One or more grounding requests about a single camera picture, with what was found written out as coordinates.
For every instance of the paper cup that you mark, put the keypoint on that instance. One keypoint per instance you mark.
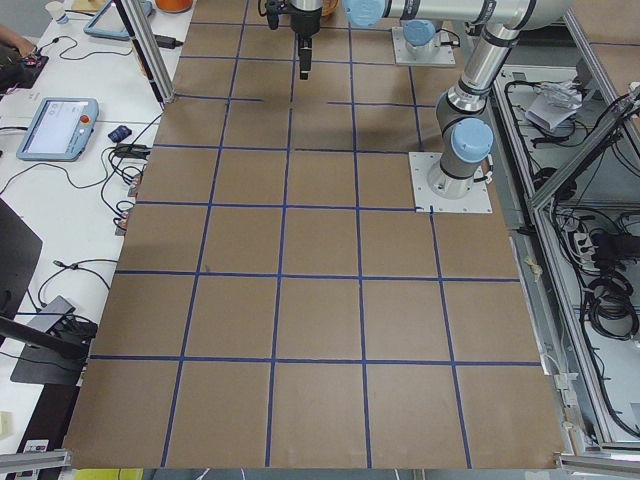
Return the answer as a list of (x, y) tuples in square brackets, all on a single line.
[(57, 12)]

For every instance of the grey adapter box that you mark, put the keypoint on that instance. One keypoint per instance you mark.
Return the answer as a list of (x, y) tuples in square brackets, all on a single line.
[(51, 314)]

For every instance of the aluminium frame post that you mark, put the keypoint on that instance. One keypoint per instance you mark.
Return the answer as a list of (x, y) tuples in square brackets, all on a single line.
[(148, 52)]

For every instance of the black power brick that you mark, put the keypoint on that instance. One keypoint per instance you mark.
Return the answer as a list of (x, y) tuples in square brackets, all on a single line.
[(167, 42)]

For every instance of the white power strip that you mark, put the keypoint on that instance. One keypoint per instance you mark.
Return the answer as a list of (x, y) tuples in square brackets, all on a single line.
[(582, 247)]

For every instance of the dark checkered pouch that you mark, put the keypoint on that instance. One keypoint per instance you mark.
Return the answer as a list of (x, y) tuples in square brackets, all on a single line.
[(119, 134)]

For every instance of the crumpled white papers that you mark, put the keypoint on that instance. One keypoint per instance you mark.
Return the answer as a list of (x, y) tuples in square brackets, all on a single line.
[(554, 103)]

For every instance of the teach pendant tablet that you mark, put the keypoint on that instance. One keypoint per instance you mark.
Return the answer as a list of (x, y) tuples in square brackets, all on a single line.
[(60, 130)]

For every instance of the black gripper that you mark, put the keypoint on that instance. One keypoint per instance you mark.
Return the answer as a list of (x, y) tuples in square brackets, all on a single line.
[(305, 23)]

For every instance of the woven wicker basket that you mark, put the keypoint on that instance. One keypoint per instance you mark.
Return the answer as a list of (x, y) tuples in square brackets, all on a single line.
[(329, 7)]

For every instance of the orange round object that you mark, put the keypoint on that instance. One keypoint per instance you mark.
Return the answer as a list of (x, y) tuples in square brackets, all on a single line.
[(174, 6)]

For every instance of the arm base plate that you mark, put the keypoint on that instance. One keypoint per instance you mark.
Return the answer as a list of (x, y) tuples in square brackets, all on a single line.
[(433, 54), (435, 192)]

